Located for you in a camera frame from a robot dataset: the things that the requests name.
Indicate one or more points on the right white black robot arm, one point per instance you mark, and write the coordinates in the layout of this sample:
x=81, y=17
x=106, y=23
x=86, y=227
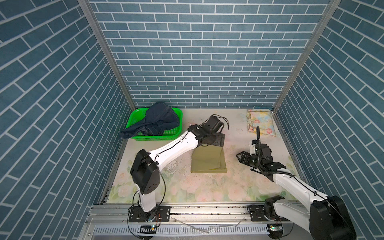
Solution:
x=324, y=217

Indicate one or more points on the green plastic basket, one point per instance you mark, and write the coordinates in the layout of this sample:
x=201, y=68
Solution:
x=168, y=135

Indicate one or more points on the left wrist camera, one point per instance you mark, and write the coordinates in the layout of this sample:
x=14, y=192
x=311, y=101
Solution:
x=214, y=125

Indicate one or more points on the dark navy skirt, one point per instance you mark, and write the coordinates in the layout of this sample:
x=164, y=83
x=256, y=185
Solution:
x=159, y=118

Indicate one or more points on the right aluminium corner post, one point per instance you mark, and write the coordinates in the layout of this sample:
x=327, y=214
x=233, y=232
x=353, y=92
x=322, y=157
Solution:
x=318, y=30

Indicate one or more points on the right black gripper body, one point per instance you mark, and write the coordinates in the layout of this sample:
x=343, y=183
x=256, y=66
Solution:
x=250, y=160

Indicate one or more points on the olive khaki skirt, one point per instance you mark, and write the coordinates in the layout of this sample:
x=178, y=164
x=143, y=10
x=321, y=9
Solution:
x=209, y=159

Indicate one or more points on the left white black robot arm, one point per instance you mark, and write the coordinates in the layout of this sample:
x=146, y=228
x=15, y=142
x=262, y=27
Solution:
x=146, y=170

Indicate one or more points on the aluminium corner post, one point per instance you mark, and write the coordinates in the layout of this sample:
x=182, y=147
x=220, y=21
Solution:
x=92, y=20
x=318, y=30

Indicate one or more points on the left aluminium corner post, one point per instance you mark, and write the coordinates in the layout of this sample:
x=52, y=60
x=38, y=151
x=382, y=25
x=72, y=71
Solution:
x=92, y=20

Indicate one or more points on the black mounting plate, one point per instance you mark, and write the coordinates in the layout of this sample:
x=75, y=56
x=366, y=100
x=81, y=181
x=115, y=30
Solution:
x=158, y=214
x=257, y=214

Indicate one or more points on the white slotted cable duct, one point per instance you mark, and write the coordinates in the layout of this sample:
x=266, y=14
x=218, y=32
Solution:
x=182, y=230

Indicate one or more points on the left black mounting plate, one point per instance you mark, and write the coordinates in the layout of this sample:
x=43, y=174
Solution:
x=158, y=214

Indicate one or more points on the floral pastel skirt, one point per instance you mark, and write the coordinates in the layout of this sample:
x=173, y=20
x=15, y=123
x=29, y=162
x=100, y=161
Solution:
x=261, y=119

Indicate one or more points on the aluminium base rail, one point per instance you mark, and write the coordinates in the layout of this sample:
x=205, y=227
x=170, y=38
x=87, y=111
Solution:
x=203, y=213

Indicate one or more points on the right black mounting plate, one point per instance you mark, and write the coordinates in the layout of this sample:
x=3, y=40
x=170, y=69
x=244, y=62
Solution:
x=257, y=214

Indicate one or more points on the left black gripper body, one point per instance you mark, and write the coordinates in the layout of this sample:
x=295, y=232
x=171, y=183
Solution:
x=215, y=139

